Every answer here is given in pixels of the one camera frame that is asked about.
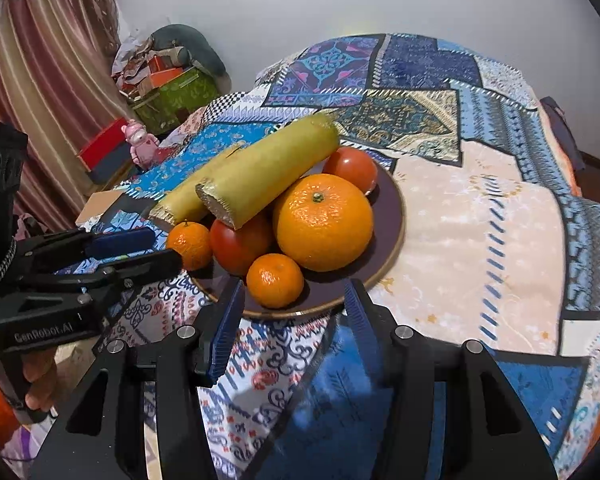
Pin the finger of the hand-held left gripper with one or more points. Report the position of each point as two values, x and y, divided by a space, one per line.
122 241
150 267

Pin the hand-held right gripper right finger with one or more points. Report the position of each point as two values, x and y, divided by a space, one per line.
361 320

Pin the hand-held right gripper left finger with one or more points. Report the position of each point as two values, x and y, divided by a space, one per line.
225 330

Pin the dark brown round plate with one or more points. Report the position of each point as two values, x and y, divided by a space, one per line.
330 295

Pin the small mandarin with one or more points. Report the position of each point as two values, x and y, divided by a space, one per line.
190 246
275 280

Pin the red tomato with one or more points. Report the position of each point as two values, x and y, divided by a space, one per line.
352 167
237 247

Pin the person's left hand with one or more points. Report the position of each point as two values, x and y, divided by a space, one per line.
40 375

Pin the tan flat box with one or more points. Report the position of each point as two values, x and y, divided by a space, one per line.
97 207

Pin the dark grey box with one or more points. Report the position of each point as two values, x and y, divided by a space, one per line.
110 170

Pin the pink toy figure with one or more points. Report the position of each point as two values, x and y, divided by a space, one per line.
141 145

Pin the red box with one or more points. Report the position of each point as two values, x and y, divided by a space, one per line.
102 142

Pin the large orange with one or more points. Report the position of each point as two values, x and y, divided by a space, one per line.
322 222

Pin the striped brown curtain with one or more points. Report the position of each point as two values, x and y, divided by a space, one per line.
45 60

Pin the green patterned box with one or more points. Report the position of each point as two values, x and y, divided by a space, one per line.
180 100

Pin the orange box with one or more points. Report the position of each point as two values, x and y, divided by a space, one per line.
165 81

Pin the pile of crumpled papers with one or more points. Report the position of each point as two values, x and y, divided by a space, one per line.
130 65

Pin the grey neck pillow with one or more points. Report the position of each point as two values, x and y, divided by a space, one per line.
200 45

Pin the white cloth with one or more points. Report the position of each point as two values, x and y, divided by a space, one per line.
27 447

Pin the dark grey bag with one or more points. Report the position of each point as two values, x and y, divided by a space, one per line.
560 130

